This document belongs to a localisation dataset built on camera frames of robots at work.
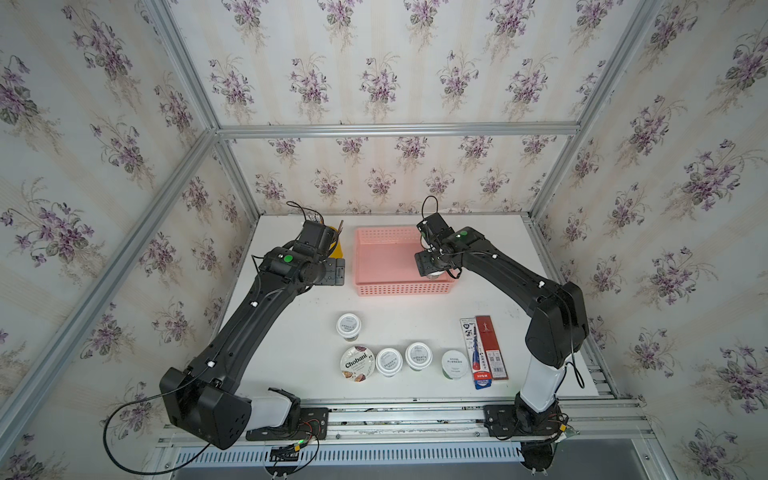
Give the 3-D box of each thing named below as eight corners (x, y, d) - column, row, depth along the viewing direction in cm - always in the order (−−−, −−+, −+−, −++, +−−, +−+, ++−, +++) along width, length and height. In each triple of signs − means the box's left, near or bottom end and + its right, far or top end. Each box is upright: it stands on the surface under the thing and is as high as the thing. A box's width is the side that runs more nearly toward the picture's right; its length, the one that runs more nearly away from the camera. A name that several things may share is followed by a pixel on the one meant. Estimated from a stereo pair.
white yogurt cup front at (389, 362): (375, 380, 81) (375, 372, 76) (376, 357, 85) (375, 348, 80) (401, 380, 81) (403, 372, 76) (401, 357, 85) (402, 348, 80)
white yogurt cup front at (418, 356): (405, 373, 82) (407, 366, 77) (404, 351, 86) (406, 342, 81) (430, 373, 82) (433, 366, 77) (428, 351, 86) (431, 342, 81)
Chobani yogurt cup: (336, 367, 83) (334, 361, 80) (359, 346, 87) (358, 339, 83) (357, 391, 79) (356, 386, 75) (380, 368, 83) (380, 362, 79)
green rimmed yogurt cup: (441, 382, 81) (444, 375, 76) (438, 358, 85) (441, 350, 80) (465, 382, 81) (470, 375, 76) (461, 358, 85) (465, 350, 81)
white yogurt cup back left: (338, 343, 88) (335, 333, 82) (340, 323, 92) (337, 313, 86) (360, 343, 88) (359, 333, 82) (361, 323, 92) (360, 313, 86)
